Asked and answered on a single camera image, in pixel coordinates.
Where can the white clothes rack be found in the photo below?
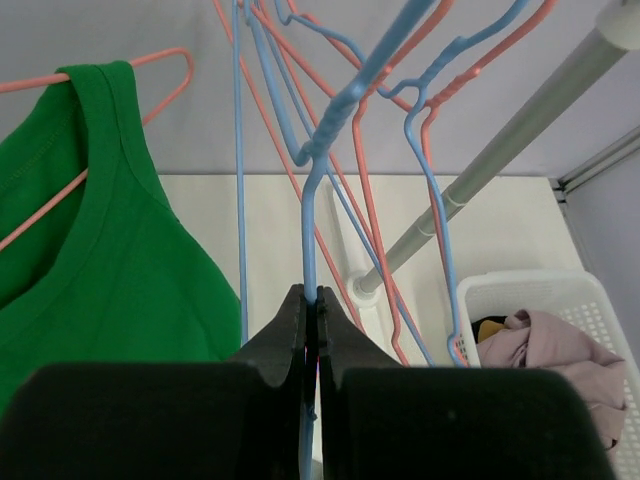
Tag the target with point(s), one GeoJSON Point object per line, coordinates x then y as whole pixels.
{"type": "Point", "coordinates": [616, 33]}

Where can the white plastic basket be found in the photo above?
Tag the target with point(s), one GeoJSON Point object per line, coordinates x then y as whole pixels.
{"type": "Point", "coordinates": [574, 296]}

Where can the mauve pink tank top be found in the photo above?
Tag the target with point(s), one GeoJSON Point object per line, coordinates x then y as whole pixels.
{"type": "Point", "coordinates": [535, 339]}

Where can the black tank top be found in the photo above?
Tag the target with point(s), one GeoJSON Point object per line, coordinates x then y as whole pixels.
{"type": "Point", "coordinates": [475, 325]}

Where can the mustard brown tank top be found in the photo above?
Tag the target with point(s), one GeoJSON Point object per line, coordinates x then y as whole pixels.
{"type": "Point", "coordinates": [489, 328]}

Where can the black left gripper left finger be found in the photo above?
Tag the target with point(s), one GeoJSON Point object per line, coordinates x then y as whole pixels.
{"type": "Point", "coordinates": [277, 351]}

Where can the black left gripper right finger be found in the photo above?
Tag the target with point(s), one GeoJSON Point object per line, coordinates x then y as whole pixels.
{"type": "Point", "coordinates": [342, 346]}

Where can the green tank top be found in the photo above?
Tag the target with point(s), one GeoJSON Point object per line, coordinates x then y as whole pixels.
{"type": "Point", "coordinates": [98, 267]}

